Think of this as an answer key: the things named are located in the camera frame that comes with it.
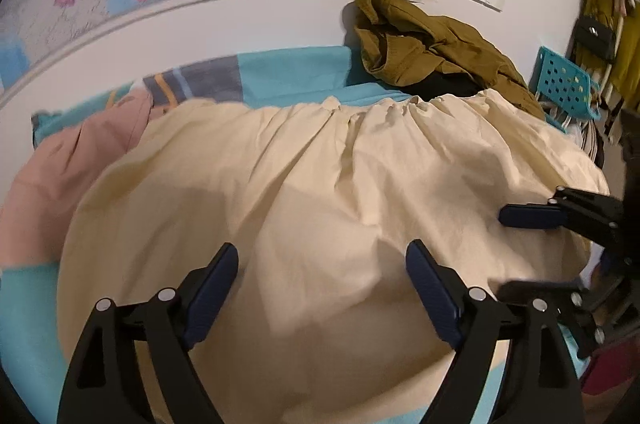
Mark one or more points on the olive green garment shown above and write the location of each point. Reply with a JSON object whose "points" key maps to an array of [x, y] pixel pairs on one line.
{"points": [[410, 43]]}

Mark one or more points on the black hanging bag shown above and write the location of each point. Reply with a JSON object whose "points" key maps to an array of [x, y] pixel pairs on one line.
{"points": [[595, 36]]}

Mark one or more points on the pink cloth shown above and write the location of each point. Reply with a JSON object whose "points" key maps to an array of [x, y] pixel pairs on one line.
{"points": [[60, 163]]}

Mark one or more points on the dark red cloth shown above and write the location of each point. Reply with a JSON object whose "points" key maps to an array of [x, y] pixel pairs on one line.
{"points": [[610, 374]]}

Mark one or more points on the teal perforated plastic basket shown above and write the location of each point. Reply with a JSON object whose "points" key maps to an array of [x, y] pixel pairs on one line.
{"points": [[565, 78]]}

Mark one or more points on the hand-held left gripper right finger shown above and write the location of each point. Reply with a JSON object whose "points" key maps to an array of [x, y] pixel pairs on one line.
{"points": [[432, 294]]}

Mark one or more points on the cream garment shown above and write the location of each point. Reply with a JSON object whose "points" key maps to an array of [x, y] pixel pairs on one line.
{"points": [[300, 204]]}

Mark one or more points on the teal printed bed sheet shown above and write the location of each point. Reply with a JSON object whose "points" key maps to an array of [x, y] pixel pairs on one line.
{"points": [[300, 68]]}

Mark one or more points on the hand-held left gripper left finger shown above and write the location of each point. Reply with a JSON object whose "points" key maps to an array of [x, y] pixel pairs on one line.
{"points": [[210, 299]]}

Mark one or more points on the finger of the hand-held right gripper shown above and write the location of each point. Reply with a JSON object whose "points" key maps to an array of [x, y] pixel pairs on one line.
{"points": [[530, 216], [520, 291]]}

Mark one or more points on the black cloth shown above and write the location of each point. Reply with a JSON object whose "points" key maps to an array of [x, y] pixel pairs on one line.
{"points": [[445, 86]]}

